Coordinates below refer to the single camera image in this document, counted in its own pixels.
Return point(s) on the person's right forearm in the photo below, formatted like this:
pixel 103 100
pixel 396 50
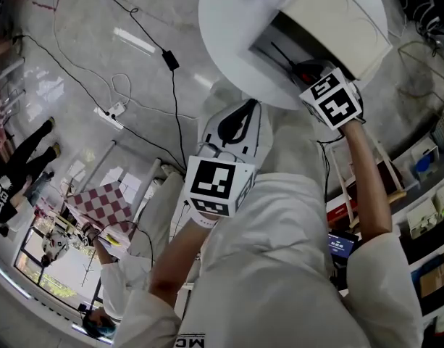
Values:
pixel 366 180

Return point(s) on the white wristband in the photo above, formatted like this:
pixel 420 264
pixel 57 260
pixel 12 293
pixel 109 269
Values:
pixel 203 222

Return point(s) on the red white checkered board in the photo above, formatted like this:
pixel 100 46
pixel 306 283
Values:
pixel 102 201

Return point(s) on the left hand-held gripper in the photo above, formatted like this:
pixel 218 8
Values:
pixel 210 180

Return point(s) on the red box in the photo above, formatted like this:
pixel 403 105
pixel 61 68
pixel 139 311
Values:
pixel 339 210

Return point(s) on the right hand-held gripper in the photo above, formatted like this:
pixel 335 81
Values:
pixel 337 107

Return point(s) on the black power adapter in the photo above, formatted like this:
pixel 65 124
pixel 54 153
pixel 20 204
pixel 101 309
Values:
pixel 170 60

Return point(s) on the blue round object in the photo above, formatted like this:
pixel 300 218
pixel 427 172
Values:
pixel 424 165

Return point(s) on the person's white shirt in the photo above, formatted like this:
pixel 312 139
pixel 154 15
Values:
pixel 279 267

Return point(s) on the black red screwdriver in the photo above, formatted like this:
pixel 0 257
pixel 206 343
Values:
pixel 281 53

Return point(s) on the black tablet screen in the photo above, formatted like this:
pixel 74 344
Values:
pixel 341 245

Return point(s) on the round white table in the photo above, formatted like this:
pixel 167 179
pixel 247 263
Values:
pixel 225 31

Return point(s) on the white metal table leg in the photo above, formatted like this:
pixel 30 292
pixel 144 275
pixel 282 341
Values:
pixel 151 183
pixel 100 160

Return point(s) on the white power strip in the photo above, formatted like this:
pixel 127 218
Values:
pixel 114 110

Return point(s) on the person's left forearm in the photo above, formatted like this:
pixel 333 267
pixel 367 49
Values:
pixel 178 259

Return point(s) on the white shelf unit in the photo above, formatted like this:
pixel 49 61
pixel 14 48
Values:
pixel 424 190

